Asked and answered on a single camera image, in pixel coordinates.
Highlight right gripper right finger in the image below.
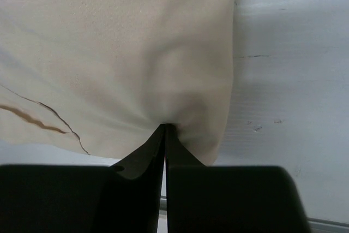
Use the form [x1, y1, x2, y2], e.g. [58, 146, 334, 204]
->
[165, 124, 205, 170]

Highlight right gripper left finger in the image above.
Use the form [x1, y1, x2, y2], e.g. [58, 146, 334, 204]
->
[110, 124, 165, 180]

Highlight beige trousers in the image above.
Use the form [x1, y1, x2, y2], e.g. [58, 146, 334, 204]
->
[1, 0, 234, 165]

